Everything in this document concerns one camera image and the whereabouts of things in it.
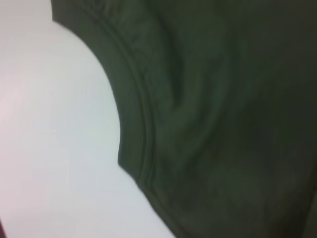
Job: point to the dark green shirt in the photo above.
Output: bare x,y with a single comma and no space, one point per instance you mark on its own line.
223,124

